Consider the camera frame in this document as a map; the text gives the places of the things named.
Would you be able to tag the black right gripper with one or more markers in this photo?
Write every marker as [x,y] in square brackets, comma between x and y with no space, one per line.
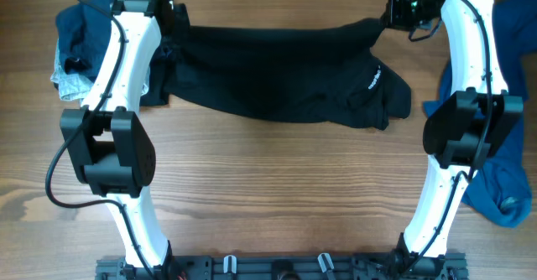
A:
[393,12]

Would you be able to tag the black polo shirt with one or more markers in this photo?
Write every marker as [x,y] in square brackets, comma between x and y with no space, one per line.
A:
[288,75]

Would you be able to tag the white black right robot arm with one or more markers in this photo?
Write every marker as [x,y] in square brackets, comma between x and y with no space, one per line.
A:
[467,129]

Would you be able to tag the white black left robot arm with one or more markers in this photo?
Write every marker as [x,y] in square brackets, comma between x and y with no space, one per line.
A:
[107,144]

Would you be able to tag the folded black garment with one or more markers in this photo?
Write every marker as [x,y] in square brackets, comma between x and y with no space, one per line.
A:
[161,73]

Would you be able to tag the folded navy blue shirt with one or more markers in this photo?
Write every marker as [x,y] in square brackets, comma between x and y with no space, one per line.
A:
[84,35]

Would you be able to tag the folded light grey garment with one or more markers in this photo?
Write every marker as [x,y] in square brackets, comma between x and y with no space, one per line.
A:
[74,76]

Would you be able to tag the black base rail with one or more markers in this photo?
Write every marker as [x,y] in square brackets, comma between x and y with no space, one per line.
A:
[324,266]

